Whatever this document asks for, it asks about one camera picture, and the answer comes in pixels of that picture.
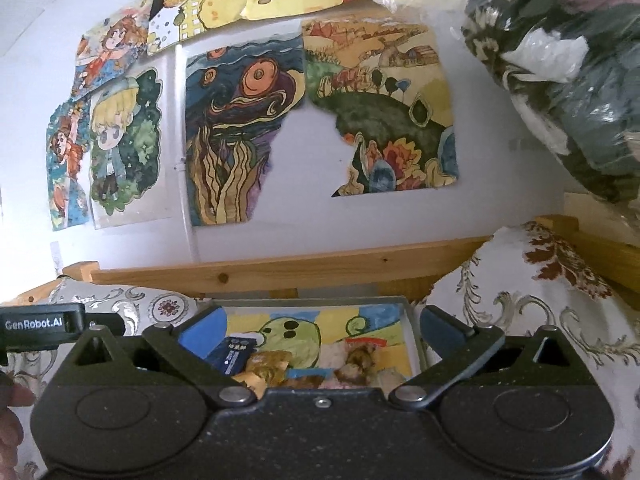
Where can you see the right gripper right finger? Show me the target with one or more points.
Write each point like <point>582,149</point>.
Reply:
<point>500,404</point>

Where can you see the plastic bag of clothes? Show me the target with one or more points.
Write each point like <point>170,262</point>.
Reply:
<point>571,68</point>

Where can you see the grey tray with painted liner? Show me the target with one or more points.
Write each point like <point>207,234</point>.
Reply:
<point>302,326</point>

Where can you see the orange haired girl painting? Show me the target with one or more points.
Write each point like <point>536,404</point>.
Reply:
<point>67,157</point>

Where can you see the blue mixed nut packet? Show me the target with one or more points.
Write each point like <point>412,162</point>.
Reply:
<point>306,378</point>

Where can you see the person's left hand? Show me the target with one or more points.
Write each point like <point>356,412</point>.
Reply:
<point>13,395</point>

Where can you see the red topped brown ball packet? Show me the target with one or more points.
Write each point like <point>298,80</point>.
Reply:
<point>358,370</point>

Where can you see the clear round cake packet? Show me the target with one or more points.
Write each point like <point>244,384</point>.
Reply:
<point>332,357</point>

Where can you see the long rice cracker packet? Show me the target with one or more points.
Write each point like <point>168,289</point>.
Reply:
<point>388,379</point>

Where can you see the red haired girl painting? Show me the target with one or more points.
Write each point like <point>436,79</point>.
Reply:
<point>108,49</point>

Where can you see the yellow snack packet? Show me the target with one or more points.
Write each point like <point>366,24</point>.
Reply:
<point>263,370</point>

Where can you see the landscape hill painting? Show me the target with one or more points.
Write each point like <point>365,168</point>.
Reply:
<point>383,82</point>

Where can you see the white wall pipe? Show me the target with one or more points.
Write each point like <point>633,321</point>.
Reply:
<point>180,59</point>

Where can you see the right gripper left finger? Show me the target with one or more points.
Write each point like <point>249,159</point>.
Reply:
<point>135,405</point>

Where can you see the swirly night sky painting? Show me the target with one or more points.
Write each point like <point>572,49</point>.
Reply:
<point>236,100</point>

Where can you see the blond anime child painting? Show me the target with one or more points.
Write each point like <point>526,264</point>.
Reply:
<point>127,168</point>

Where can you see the dark blue snack packet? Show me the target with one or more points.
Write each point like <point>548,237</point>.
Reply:
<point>231,355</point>

